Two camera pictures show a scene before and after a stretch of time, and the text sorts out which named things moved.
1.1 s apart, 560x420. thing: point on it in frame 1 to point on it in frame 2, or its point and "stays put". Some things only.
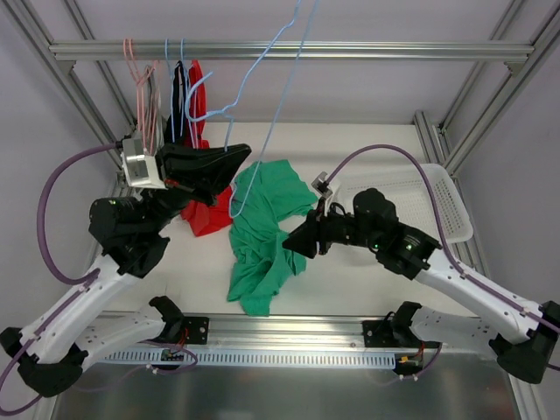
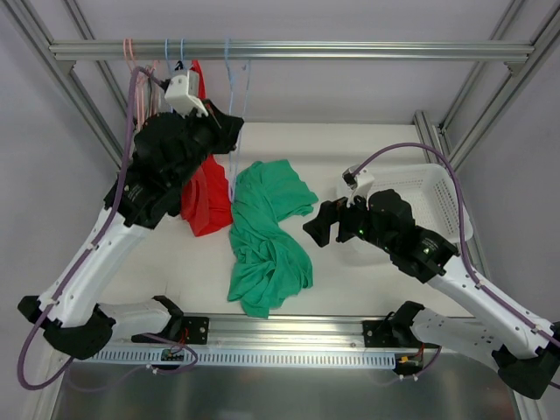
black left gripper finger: x=206 y=171 to x=229 y=129
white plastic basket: x=408 y=192 stays put
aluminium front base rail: x=282 y=332 stays put
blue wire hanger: x=281 y=118 to x=229 y=71
